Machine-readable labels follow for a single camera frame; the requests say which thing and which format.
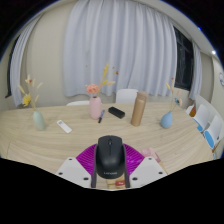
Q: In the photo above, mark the pale green vase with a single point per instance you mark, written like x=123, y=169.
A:
x=39, y=121

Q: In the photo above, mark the blue vase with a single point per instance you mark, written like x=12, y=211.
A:
x=166, y=120

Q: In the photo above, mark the dark pen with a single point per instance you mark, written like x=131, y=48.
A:
x=101, y=116

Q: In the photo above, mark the wide white curtain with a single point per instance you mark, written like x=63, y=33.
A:
x=120, y=46

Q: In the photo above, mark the white chair with blue seat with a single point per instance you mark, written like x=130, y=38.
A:
x=213, y=128
x=202, y=115

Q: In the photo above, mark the narrow white curtain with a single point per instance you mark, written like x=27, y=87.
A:
x=21, y=63
x=196, y=71

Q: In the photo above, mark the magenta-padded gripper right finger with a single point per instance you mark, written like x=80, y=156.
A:
x=143, y=168

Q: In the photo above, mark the black computer mouse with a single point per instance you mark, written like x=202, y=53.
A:
x=110, y=158

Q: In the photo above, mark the white remote control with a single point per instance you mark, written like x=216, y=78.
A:
x=64, y=126

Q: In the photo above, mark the bronze thermos bottle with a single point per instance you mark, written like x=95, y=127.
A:
x=138, y=110

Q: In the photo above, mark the dark window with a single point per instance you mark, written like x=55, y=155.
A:
x=183, y=60
x=10, y=73

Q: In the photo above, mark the yellow dried flower bunch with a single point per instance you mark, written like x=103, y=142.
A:
x=26, y=99

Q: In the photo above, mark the beige dried flower bunch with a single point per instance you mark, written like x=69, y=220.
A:
x=172, y=93

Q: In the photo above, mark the black rectangular case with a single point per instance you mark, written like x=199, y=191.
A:
x=116, y=112

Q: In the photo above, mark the pink vase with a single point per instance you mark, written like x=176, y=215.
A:
x=95, y=108

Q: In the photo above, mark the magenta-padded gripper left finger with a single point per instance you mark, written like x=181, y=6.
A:
x=75, y=168

